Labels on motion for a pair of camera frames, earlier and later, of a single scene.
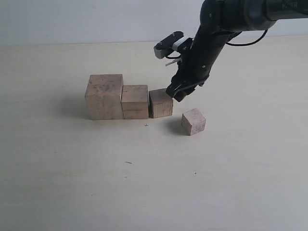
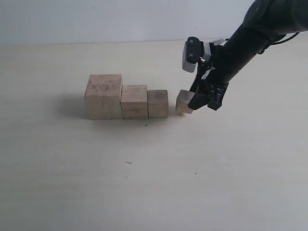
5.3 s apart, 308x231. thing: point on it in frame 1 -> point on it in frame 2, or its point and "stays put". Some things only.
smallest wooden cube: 193,121 -> 184,98
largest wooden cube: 103,96 stays put
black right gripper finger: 173,88 -> 198,101
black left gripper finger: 179,95 -> 217,92
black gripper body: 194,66 -> 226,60
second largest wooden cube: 134,101 stays put
